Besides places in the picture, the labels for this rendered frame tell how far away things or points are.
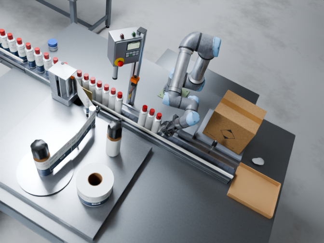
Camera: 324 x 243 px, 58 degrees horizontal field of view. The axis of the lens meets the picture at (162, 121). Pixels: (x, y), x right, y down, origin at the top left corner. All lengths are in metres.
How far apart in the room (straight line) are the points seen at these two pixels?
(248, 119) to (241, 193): 0.48
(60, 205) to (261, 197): 1.25
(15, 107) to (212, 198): 1.44
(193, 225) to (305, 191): 1.82
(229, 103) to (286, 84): 2.35
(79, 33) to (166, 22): 1.99
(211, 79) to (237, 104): 0.58
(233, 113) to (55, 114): 1.17
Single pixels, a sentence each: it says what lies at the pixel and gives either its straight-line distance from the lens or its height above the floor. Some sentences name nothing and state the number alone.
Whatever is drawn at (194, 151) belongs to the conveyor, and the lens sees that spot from 1.99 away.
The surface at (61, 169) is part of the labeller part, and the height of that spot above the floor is 0.89.
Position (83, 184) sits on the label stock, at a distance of 1.63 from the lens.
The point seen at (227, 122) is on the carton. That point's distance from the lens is 1.95.
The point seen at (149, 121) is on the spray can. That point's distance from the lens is 1.90.
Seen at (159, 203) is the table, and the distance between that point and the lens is 1.83.
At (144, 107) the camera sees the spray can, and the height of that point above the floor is 1.08.
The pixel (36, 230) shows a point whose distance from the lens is 2.43.
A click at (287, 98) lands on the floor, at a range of 4.12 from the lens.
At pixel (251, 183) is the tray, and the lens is 2.10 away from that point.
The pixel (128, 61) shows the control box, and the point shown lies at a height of 1.31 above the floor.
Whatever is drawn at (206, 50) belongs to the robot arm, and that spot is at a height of 1.42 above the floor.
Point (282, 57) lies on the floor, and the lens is 4.70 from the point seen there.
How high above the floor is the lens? 2.52
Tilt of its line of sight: 53 degrees down
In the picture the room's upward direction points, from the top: 18 degrees clockwise
